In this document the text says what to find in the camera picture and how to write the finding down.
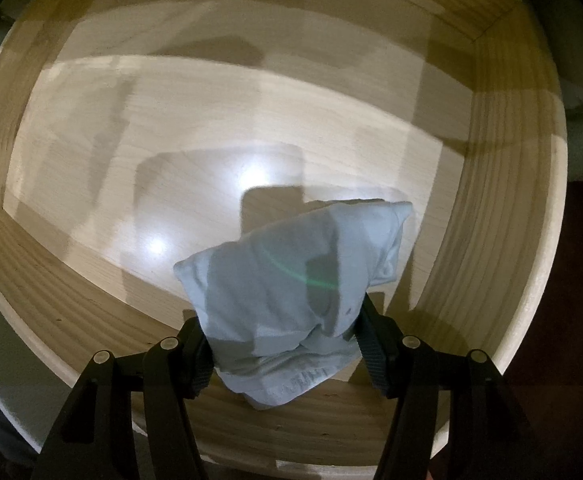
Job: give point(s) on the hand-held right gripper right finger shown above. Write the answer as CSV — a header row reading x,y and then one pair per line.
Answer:
x,y
374,355

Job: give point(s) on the pale blue underwear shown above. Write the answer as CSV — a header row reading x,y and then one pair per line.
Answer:
x,y
281,285

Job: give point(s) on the wooden drawer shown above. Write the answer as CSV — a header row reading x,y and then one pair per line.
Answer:
x,y
121,160

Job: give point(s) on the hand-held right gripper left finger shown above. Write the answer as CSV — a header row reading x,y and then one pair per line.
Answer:
x,y
201,375

